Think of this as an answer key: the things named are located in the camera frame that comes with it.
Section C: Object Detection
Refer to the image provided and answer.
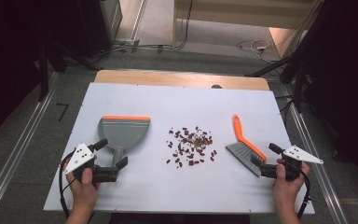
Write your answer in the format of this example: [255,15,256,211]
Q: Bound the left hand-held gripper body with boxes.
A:
[63,143,119,184]

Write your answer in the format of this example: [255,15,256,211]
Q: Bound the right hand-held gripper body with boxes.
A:
[260,145,324,183]

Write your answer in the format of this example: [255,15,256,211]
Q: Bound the orange hand brush grey bristles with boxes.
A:
[225,114,269,177]

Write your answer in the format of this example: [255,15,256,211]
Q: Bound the grey dustpan with orange edge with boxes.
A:
[97,115,151,169]

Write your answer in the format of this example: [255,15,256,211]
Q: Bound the pile of red beans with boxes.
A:
[166,125,218,169]

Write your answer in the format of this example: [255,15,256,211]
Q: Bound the person's right hand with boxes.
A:
[271,158,311,215]

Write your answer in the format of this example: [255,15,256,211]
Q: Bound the person's left hand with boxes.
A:
[62,167,102,213]

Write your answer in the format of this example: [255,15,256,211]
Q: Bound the black stand legs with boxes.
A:
[244,50,311,114]
[36,38,102,103]

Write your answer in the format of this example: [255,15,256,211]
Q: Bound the white board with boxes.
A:
[43,82,315,216]

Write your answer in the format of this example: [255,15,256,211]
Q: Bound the wooden table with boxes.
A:
[93,69,270,91]

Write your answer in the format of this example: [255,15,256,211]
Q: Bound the light wooden furniture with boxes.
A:
[172,0,324,49]

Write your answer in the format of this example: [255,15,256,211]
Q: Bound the right hand-held gripper black cable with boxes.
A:
[296,170,312,220]

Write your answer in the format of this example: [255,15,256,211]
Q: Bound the hand-held gripper black cable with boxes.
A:
[58,150,76,219]
[296,170,312,220]

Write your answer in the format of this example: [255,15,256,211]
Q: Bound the metal floor rail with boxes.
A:
[0,72,60,224]
[279,83,351,224]

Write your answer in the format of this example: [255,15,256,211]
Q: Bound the left hand-held gripper black cable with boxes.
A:
[58,150,76,219]

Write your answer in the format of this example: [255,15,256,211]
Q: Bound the white floor cable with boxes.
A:
[236,38,272,56]

